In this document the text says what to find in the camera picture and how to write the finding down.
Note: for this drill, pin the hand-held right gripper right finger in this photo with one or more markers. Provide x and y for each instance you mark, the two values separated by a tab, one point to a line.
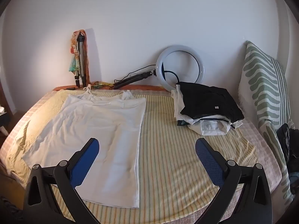
208	161

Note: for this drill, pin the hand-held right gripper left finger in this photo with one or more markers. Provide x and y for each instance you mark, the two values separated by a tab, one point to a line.
86	158

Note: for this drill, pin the white camisole top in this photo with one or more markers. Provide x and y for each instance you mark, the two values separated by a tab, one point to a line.
93	126

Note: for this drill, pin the white labelled shirt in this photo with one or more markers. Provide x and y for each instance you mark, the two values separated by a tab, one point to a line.
210	127

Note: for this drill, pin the yellow striped bedspread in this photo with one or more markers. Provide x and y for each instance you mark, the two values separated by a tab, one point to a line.
168	144

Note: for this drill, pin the pink checked blanket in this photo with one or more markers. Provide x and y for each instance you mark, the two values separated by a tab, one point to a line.
264	149

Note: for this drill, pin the black folded garment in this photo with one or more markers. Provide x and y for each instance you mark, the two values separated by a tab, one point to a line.
210	100

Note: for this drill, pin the white folded garment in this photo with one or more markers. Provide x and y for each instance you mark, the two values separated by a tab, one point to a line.
178	102

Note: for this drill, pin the yellow patterned cloth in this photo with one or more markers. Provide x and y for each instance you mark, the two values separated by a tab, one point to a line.
102	84

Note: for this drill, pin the dark cloth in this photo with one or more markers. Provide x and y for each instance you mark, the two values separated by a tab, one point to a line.
286	140

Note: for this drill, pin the dark stool with white legs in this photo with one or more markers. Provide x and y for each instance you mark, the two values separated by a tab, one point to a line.
3	120

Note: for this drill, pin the green striped pillow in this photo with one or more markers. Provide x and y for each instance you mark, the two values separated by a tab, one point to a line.
261	79

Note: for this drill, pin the folded tripod with cloth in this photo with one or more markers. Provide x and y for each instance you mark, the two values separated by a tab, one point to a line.
73	60

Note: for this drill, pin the grey folded tripod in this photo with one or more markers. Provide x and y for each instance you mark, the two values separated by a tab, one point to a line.
80	58

